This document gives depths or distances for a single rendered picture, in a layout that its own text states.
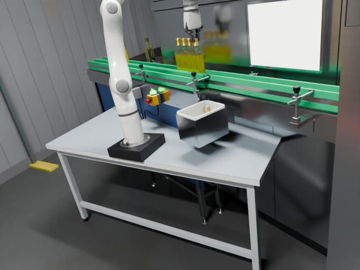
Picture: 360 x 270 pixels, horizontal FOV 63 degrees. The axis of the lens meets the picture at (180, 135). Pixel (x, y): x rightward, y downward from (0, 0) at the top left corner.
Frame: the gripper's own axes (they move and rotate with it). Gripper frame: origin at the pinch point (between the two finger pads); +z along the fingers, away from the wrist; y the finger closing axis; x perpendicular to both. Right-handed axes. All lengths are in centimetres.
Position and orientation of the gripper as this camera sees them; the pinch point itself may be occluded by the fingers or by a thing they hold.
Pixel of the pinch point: (195, 37)
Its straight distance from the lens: 183.7
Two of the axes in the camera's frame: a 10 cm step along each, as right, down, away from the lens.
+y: -8.0, 3.6, -4.8
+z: 1.6, 9.0, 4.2
